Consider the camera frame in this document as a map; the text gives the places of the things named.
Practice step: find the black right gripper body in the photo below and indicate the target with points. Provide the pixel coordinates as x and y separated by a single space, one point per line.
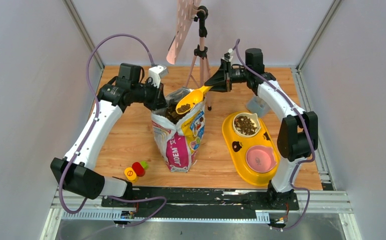
234 75

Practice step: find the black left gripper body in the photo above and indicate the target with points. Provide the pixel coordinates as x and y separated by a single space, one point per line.
159 99

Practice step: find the yellow plastic scoop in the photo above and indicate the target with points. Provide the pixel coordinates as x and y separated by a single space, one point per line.
192 99

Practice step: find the pet food bag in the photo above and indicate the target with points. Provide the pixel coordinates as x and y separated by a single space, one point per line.
178 137

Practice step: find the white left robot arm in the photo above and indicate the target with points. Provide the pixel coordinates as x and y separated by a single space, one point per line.
75 171

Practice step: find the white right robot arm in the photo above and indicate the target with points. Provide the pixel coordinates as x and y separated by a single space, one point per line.
298 134

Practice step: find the brown pet food kibble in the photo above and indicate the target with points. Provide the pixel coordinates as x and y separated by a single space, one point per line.
189 120

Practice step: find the pink tripod stand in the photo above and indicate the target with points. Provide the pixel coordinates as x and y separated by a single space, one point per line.
201 50

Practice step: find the cream bowl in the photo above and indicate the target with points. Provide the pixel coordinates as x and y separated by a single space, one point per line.
246 124

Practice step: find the yellow double bowl feeder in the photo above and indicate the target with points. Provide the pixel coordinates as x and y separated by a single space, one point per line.
238 146

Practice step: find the red yellow green toy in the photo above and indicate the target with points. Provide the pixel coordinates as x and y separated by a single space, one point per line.
136 170

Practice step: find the pink perforated board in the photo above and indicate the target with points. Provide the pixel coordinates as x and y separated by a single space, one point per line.
186 12

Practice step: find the pink bowl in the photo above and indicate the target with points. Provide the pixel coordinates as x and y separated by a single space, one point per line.
260 158

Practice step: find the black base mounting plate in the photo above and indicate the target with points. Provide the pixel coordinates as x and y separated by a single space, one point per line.
191 203

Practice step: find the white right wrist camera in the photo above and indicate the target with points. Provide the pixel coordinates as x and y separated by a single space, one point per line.
228 56

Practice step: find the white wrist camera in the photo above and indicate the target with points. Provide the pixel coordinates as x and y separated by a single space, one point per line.
228 56
157 72

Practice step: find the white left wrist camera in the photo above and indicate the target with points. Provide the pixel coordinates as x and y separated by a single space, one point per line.
157 72

